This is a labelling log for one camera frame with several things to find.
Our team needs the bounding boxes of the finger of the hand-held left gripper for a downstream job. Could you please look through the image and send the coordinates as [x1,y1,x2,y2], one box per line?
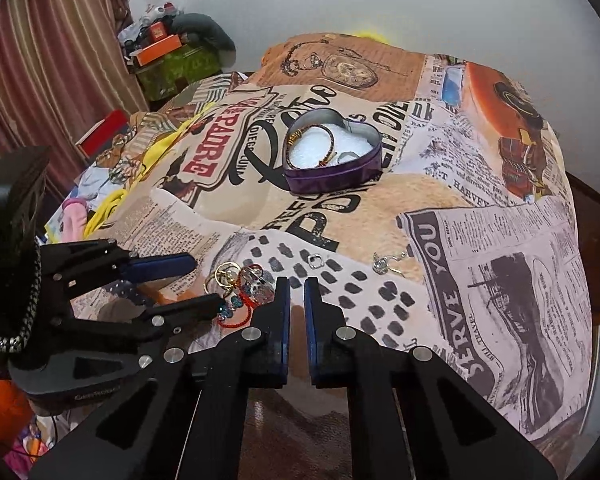
[60,293,226,350]
[40,238,197,290]

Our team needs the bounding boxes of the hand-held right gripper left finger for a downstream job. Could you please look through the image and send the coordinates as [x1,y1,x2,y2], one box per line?
[29,276,291,480]

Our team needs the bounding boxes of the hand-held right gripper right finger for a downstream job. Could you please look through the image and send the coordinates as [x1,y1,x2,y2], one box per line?
[304,277,558,480]

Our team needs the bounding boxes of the blue gem earring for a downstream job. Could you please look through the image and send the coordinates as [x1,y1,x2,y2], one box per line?
[217,296,247,321]

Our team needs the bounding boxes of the purple heart-shaped tin box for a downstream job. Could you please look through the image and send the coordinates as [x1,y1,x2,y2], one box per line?
[283,108,383,197]

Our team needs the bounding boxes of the gold hoop rings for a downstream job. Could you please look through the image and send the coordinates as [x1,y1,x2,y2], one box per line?
[203,261,242,297]

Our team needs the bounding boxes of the yellow cloth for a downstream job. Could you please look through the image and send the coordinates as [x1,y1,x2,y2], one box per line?
[82,104,217,242]

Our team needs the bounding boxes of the silver earrings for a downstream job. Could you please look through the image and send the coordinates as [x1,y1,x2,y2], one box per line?
[372,251,408,277]

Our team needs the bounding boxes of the red flat box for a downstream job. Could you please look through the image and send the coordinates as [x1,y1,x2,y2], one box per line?
[74,109,131,162]

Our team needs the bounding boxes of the newspaper printed blanket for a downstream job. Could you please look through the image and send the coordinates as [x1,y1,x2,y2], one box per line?
[45,31,595,443]

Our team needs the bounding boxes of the striped brown curtain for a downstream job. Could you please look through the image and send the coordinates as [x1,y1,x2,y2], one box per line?
[0,0,152,203]

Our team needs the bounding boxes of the gold and red bangle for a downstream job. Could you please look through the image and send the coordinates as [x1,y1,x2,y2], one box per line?
[286,126,339,169]

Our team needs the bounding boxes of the white foam insert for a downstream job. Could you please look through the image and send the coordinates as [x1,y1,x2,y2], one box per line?
[289,116,374,168]

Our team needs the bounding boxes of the green patterned box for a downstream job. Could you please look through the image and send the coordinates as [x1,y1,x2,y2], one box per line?
[134,44,223,102]

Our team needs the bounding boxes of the long orange box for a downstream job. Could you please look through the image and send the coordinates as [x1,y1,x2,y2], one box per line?
[131,34,182,67]

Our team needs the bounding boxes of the colourful printed cloth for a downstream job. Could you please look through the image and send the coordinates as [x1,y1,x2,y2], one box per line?
[7,417,58,466]

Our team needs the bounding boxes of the grey cloth bundle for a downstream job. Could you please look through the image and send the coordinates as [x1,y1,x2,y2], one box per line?
[171,12,237,55]

